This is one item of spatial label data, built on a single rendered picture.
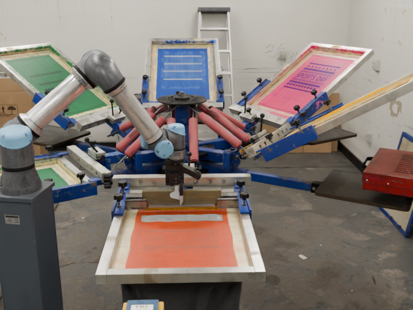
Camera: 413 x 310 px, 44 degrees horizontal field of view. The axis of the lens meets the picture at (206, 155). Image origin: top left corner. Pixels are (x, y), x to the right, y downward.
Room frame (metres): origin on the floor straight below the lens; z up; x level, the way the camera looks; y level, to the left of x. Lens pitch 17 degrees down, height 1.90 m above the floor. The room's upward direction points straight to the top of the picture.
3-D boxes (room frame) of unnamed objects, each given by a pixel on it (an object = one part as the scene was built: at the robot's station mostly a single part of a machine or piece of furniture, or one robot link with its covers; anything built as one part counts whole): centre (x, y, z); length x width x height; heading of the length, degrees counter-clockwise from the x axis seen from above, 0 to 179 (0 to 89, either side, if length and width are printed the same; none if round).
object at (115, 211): (2.15, 0.39, 0.98); 0.30 x 0.05 x 0.07; 2
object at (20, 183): (1.78, 0.70, 1.25); 0.15 x 0.15 x 0.10
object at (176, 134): (2.13, 0.13, 1.31); 0.09 x 0.08 x 0.11; 110
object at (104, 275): (1.93, 0.10, 0.97); 0.79 x 0.58 x 0.04; 2
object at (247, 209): (2.18, -0.17, 0.98); 0.30 x 0.05 x 0.07; 2
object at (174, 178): (2.13, 0.14, 1.15); 0.09 x 0.08 x 0.12; 92
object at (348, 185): (2.67, -0.45, 0.91); 1.34 x 0.40 x 0.08; 62
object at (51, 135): (3.29, 0.74, 0.91); 1.34 x 0.40 x 0.08; 62
